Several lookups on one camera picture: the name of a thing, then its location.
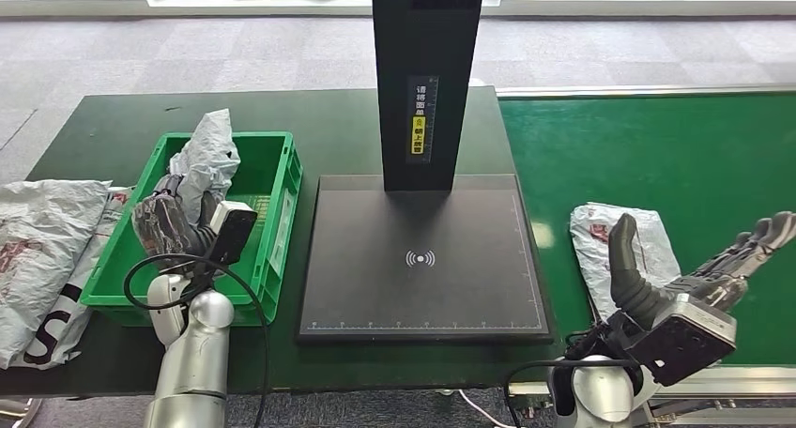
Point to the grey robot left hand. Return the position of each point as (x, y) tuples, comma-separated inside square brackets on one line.
[(165, 223)]

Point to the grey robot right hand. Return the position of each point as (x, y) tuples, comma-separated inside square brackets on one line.
[(628, 276)]

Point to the grey parcel bag red lines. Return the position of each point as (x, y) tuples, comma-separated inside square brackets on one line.
[(591, 245)]

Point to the small grey parcel bag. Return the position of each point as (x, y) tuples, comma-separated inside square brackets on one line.
[(208, 158)]

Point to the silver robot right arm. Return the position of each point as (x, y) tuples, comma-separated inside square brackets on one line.
[(597, 394)]

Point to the green conveyor belt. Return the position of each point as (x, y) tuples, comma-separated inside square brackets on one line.
[(684, 164)]

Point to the grey parcel black letter print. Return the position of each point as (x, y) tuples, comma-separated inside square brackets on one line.
[(79, 322)]

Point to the black inbound scanner machine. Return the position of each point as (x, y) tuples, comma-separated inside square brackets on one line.
[(423, 288)]

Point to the green plastic crate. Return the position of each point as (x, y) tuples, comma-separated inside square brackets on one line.
[(118, 282)]

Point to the dark green table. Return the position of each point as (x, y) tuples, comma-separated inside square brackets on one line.
[(348, 133)]

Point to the white window sill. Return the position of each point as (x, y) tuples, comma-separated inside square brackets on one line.
[(186, 3)]

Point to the curved grey metal base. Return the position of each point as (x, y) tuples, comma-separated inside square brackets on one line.
[(31, 413)]

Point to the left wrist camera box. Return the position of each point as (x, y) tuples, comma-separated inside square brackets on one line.
[(233, 232)]

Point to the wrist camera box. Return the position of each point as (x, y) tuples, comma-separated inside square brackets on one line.
[(678, 344), (233, 232)]

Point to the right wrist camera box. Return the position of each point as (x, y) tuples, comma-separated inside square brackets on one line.
[(678, 344)]

